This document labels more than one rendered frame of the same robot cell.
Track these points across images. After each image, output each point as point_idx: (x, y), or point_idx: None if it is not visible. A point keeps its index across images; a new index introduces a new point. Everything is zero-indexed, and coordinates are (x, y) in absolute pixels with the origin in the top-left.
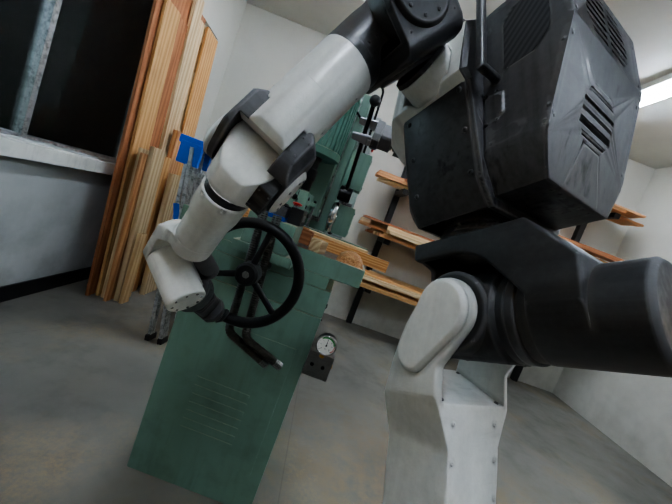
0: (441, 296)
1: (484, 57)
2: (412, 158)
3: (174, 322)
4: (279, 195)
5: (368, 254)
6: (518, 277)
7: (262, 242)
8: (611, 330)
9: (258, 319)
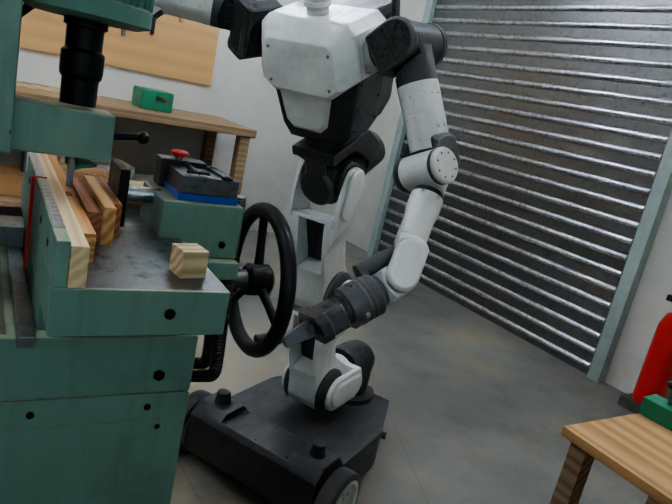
0: (359, 179)
1: None
2: (358, 108)
3: (171, 493)
4: None
5: (49, 156)
6: (368, 156)
7: (266, 232)
8: (378, 162)
9: (240, 315)
